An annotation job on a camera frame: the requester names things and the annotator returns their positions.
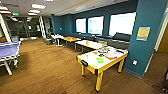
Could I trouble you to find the orange ping pong paddle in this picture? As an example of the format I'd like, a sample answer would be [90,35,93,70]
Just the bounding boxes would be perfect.
[92,50,99,55]

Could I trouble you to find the yellow air hockey table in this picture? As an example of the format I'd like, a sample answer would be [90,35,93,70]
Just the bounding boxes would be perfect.
[76,47,129,93]

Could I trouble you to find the dark window bench seat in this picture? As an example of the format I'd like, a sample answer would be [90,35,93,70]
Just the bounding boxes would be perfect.
[61,32,130,51]

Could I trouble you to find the blue board game box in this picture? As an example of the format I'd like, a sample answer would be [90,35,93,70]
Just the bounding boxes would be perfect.
[98,47,112,56]

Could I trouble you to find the red board game box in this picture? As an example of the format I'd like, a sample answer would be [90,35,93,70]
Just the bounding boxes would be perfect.
[104,52,120,61]

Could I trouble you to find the small white folding table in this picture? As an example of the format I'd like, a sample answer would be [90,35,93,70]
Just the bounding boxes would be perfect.
[50,34,65,47]

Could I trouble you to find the dark low stool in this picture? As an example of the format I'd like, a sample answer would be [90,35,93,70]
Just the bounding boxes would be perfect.
[43,38,55,46]

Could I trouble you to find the black lounge cushion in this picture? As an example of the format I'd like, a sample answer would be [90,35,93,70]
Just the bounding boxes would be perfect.
[111,32,132,43]

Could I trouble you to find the rectangular ceiling light panel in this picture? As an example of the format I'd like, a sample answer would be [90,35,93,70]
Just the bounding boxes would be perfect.
[31,3,47,10]
[0,5,9,11]

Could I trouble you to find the blue ping pong table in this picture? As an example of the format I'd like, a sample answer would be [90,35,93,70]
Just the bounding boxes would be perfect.
[0,40,22,76]

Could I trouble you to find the green exit sign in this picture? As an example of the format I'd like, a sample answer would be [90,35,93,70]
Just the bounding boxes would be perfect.
[12,12,20,17]

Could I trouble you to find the white pillar wall outlet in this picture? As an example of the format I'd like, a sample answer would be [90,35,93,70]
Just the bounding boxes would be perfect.
[132,59,138,66]

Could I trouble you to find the yellow wall sign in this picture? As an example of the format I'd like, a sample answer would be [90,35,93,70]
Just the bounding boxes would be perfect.
[136,26,151,42]

